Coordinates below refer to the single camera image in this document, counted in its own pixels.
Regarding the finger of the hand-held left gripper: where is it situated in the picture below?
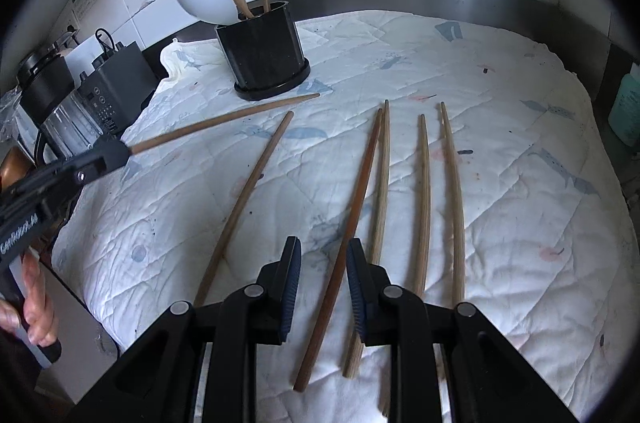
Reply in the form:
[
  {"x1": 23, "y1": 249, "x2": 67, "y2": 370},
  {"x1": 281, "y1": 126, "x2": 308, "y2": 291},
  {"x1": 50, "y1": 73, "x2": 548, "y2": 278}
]
[{"x1": 71, "y1": 137, "x2": 133, "y2": 187}]

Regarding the white plastic rice spoon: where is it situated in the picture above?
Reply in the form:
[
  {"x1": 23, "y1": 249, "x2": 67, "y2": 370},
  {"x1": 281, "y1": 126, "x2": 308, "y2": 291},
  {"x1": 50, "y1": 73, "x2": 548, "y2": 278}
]
[{"x1": 171, "y1": 0, "x2": 242, "y2": 25}]

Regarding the white printed quilted cloth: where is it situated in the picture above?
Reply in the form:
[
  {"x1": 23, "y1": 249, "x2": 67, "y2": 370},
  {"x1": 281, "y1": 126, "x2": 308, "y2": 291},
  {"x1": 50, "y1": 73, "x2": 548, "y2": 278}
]
[{"x1": 50, "y1": 10, "x2": 628, "y2": 423}]

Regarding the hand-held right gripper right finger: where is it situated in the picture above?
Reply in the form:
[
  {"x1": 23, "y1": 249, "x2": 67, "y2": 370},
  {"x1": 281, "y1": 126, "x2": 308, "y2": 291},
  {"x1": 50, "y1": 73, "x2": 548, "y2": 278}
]
[{"x1": 346, "y1": 238, "x2": 581, "y2": 423}]

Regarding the teal soap pump bottle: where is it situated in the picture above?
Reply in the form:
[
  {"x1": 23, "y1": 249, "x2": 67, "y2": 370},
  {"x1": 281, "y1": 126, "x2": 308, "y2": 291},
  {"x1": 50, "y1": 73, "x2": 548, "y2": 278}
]
[{"x1": 607, "y1": 63, "x2": 640, "y2": 148}]

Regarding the dark reddish wooden chopstick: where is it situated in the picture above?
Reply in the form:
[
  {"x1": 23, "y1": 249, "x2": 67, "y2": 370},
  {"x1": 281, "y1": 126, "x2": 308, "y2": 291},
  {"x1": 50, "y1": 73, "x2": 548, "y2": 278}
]
[{"x1": 292, "y1": 108, "x2": 383, "y2": 394}]

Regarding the person's left hand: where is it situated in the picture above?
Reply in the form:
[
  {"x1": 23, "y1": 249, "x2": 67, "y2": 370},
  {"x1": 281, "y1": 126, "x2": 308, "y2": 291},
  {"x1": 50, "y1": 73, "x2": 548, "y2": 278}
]
[{"x1": 0, "y1": 251, "x2": 60, "y2": 349}]

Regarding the black blender base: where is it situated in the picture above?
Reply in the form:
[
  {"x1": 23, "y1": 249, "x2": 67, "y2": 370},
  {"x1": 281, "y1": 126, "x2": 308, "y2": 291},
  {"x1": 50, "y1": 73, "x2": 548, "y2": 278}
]
[{"x1": 75, "y1": 40, "x2": 160, "y2": 136}]

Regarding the clear plastic bag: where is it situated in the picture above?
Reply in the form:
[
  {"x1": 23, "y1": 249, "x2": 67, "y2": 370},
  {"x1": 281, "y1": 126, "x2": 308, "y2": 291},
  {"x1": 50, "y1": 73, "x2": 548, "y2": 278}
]
[{"x1": 0, "y1": 88, "x2": 28, "y2": 144}]

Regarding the black power cable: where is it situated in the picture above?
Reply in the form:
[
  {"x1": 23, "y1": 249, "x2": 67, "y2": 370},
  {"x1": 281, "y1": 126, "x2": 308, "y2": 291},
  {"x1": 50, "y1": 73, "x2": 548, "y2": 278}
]
[{"x1": 94, "y1": 29, "x2": 118, "y2": 54}]

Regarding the glass blender jug black lid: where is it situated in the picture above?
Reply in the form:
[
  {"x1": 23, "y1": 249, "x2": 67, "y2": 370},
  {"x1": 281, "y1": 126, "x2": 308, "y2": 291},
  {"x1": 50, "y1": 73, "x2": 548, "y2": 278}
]
[{"x1": 16, "y1": 50, "x2": 108, "y2": 161}]

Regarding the black ribbed utensil holder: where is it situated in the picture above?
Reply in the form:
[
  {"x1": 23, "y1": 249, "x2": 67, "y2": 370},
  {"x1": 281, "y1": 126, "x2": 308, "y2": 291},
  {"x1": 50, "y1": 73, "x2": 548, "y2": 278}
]
[{"x1": 215, "y1": 1, "x2": 311, "y2": 101}]

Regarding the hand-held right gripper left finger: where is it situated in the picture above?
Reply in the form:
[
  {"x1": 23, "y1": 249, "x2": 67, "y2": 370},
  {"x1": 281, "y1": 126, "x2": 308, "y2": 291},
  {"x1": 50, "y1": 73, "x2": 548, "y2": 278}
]
[{"x1": 70, "y1": 235, "x2": 303, "y2": 423}]

